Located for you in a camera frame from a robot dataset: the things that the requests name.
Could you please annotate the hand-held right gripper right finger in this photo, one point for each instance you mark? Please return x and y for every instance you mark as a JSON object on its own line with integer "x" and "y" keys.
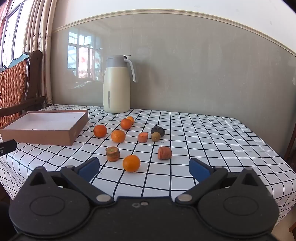
{"x": 199, "y": 169}

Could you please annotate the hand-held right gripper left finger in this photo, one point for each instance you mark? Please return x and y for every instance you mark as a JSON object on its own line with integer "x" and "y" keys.
{"x": 89, "y": 167}

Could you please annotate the brownish fruit tray edge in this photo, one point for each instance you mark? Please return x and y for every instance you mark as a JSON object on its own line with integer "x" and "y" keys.
{"x": 112, "y": 154}

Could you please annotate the orange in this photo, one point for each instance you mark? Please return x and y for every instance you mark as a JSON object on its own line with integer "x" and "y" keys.
{"x": 118, "y": 136}
{"x": 100, "y": 131}
{"x": 131, "y": 119}
{"x": 131, "y": 163}
{"x": 125, "y": 124}

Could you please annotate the large carrot piece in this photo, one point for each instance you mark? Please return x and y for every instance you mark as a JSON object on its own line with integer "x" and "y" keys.
{"x": 164, "y": 153}

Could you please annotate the shallow brown cardboard box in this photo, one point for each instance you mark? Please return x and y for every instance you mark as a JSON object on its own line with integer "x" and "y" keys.
{"x": 44, "y": 126}

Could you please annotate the dark mangosteen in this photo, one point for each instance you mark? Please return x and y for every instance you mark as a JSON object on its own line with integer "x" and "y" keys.
{"x": 158, "y": 130}

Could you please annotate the small carrot piece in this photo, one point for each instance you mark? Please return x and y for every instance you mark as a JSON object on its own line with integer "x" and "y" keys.
{"x": 143, "y": 137}

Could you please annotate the white black-grid tablecloth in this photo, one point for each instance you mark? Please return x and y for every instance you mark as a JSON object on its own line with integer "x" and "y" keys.
{"x": 208, "y": 141}

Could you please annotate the wooden chair orange cushion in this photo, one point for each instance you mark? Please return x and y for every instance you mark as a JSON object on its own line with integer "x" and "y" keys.
{"x": 13, "y": 85}

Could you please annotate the cream thermos jug grey lid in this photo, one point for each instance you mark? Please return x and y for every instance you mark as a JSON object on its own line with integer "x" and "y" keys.
{"x": 116, "y": 88}

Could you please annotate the dark wooden furniture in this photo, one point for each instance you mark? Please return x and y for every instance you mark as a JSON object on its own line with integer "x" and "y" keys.
{"x": 291, "y": 148}

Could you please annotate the beige curtain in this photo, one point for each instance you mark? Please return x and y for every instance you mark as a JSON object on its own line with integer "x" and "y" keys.
{"x": 42, "y": 46}

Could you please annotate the window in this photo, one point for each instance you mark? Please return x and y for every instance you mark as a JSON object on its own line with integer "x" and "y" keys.
{"x": 11, "y": 27}

